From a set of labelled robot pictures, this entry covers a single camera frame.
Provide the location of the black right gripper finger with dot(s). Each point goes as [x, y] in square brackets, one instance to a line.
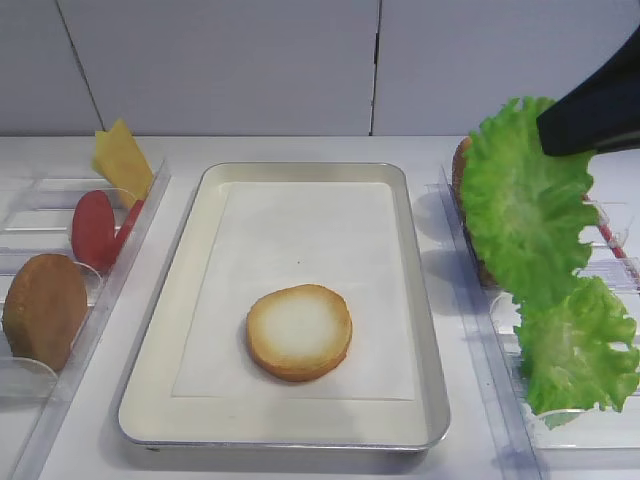
[601, 114]

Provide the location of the green lettuce leaf front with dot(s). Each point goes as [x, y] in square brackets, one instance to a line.
[525, 210]

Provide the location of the green lettuce leaf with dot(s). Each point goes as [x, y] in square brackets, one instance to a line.
[525, 210]
[578, 354]

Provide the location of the meat patty left upright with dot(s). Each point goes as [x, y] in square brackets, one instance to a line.
[486, 278]

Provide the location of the green lettuce leaf rear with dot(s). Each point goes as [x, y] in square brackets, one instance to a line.
[578, 354]

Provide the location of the red tomato slice rear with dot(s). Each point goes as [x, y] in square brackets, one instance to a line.
[125, 229]

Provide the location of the red tomato slice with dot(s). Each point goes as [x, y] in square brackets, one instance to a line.
[125, 229]
[93, 230]

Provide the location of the yellow cheese slice front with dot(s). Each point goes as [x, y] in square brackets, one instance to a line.
[144, 175]

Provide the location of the yellow cheese slice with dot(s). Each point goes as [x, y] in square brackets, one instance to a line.
[114, 159]
[144, 175]

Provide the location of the yellow cheese slice rear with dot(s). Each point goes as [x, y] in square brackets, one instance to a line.
[114, 159]

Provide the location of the red tomato slice front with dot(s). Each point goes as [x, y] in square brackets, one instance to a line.
[93, 230]

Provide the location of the golden bun left upright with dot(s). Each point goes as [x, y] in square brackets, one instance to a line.
[458, 166]

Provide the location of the white parchment paper sheet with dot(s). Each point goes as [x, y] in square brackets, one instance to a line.
[275, 235]

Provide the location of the metal baking tray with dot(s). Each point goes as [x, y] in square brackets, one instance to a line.
[151, 414]

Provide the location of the toasted bun bottom slice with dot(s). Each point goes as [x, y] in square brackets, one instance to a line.
[300, 333]

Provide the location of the clear acrylic left rack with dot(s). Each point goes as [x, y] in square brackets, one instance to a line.
[67, 246]

